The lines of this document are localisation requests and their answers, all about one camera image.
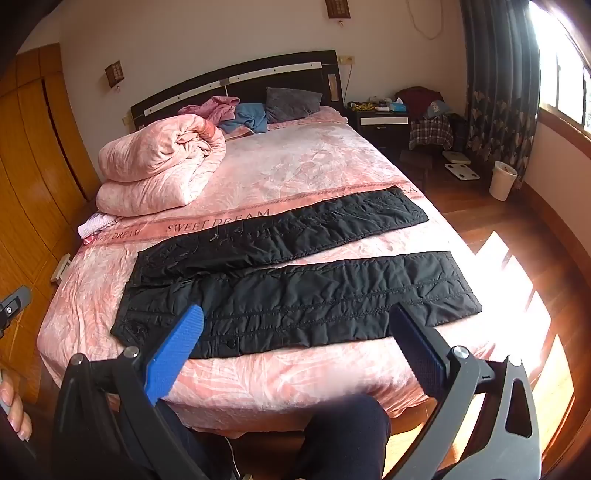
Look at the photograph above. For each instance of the dark floral curtain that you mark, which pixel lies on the dark floral curtain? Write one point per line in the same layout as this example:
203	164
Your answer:
498	92

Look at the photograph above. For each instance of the black padded pants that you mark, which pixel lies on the black padded pants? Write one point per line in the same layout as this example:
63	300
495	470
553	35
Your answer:
300	300

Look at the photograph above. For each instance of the blue garment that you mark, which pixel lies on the blue garment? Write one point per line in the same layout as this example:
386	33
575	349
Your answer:
249	117

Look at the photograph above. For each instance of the pink garment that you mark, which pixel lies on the pink garment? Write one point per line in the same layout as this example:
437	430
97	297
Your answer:
212	108

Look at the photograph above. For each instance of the dark nightstand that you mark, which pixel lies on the dark nightstand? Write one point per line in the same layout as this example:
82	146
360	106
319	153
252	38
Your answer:
383	131

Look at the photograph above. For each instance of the white trash bin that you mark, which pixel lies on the white trash bin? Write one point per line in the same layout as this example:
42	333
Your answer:
501	182

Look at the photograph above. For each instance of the light blue cap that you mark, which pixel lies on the light blue cap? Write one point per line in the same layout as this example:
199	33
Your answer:
436	110

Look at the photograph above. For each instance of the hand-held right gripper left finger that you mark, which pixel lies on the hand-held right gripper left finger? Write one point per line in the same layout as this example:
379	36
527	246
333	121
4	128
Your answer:
178	355

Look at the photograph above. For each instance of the tissue box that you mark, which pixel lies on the tissue box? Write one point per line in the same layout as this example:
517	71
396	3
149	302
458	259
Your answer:
398	106

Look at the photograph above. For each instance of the person's left hand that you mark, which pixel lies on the person's left hand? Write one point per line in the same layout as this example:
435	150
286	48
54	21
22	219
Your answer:
16	415

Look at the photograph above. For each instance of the yellow black packet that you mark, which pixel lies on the yellow black packet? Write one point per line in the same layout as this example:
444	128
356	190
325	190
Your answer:
362	107

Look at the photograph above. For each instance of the person's legs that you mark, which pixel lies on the person's legs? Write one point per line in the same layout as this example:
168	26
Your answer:
341	438

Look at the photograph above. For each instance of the wall socket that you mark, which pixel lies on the wall socket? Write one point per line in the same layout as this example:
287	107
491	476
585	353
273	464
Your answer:
345	59

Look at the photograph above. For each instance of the plaid shirt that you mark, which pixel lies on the plaid shirt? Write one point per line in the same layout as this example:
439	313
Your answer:
429	131

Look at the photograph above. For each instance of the white bathroom scale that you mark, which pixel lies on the white bathroom scale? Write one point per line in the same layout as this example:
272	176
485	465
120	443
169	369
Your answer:
461	171
456	157

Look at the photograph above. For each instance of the dark red garment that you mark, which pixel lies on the dark red garment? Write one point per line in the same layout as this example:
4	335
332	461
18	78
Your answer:
418	99

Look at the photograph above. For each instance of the wooden wardrobe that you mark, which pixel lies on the wooden wardrobe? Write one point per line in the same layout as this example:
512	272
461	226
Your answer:
32	161

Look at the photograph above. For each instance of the bed with pink sheet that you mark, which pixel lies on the bed with pink sheet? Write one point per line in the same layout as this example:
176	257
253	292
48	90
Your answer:
323	157

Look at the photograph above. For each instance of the dark wooden headboard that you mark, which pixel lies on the dark wooden headboard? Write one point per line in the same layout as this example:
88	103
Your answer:
194	92

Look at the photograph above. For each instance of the wooden wall lamp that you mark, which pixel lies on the wooden wall lamp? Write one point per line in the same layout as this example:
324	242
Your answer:
114	73
337	7

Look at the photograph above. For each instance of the folded pink quilt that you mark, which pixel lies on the folded pink quilt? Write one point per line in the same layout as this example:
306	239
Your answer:
152	161

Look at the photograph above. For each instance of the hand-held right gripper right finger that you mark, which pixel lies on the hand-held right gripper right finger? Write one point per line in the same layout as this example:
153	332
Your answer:
422	350

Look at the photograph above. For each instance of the grey pillow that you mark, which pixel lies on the grey pillow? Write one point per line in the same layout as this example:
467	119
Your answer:
291	104

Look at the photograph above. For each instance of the white bed rail bracket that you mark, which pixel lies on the white bed rail bracket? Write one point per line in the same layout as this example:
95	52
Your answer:
60	268

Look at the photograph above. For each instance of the small pink white cloth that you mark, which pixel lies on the small pink white cloth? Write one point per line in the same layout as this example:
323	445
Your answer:
94	225

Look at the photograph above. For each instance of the window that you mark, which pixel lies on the window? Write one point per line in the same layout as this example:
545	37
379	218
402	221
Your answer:
568	83

